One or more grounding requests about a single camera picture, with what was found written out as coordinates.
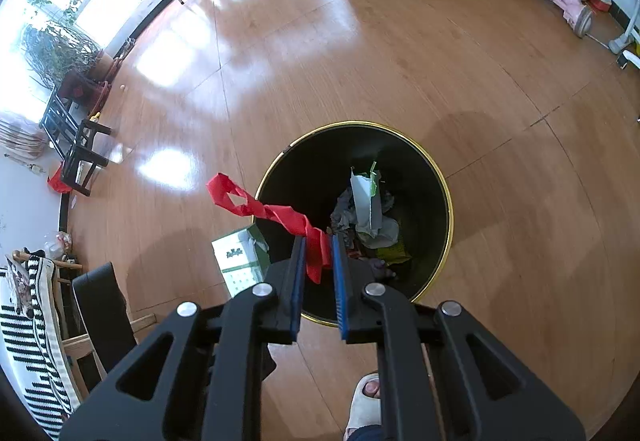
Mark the folded beige blanket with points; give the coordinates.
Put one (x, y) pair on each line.
(20, 136)

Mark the patterned black gold bin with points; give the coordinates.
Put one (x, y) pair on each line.
(310, 171)

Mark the person's right white slipper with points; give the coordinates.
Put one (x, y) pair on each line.
(362, 408)

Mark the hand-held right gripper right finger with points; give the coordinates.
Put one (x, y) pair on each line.
(340, 291)

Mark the wooden crib rail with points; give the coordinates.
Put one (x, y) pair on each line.
(142, 322)

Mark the pale plastic wrapper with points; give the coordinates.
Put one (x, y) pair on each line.
(387, 231)

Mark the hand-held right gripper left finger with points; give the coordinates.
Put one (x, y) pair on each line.
(300, 281)

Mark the potted green plant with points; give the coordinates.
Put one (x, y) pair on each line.
(55, 46)

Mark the grey crumpled wrapper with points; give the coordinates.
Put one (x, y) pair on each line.
(345, 213)

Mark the red plastic bag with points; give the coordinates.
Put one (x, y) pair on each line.
(59, 182)

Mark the black chair backrest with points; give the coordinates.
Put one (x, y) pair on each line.
(100, 301)

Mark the black stool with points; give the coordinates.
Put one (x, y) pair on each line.
(52, 113)
(85, 128)

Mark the white green torn carton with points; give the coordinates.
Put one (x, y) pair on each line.
(362, 206)

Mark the yellow green wrapper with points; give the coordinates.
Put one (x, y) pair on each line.
(392, 253)

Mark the red paper strip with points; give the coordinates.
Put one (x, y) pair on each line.
(280, 216)

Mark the clear plastic bag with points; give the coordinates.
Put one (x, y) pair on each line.
(59, 243)

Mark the white plastic frame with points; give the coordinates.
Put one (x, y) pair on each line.
(625, 41)

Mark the black white striped cloth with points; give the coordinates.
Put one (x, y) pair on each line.
(30, 346)

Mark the green white carton box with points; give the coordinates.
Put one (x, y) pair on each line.
(240, 261)

